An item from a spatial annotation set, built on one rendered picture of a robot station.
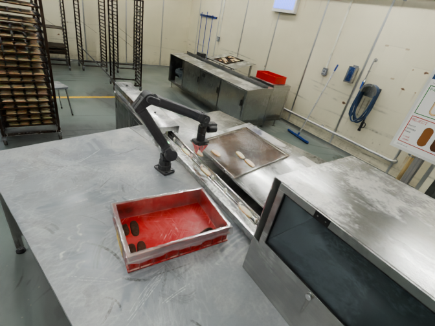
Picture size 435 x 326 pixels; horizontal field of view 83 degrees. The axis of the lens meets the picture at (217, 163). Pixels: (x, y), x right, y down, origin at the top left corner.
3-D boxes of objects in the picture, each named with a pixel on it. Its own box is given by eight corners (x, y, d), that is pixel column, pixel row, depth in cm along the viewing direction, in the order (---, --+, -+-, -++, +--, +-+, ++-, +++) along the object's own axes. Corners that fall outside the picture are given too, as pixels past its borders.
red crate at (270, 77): (255, 76, 501) (256, 70, 494) (267, 77, 522) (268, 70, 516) (274, 84, 469) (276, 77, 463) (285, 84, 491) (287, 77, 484)
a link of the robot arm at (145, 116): (125, 99, 132) (129, 106, 125) (147, 86, 134) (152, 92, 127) (164, 156, 163) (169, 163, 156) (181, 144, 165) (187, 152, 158)
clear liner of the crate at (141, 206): (109, 217, 118) (109, 202, 113) (200, 198, 143) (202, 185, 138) (125, 277, 94) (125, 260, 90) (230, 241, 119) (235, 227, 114)
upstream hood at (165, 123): (114, 88, 281) (114, 81, 276) (130, 88, 291) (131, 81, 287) (158, 136, 198) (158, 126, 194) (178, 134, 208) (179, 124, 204)
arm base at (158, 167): (153, 167, 163) (164, 176, 157) (153, 156, 159) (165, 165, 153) (164, 163, 169) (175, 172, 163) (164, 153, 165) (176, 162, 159)
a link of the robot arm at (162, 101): (140, 97, 136) (145, 104, 128) (144, 87, 134) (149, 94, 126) (201, 119, 163) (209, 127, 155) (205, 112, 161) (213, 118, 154)
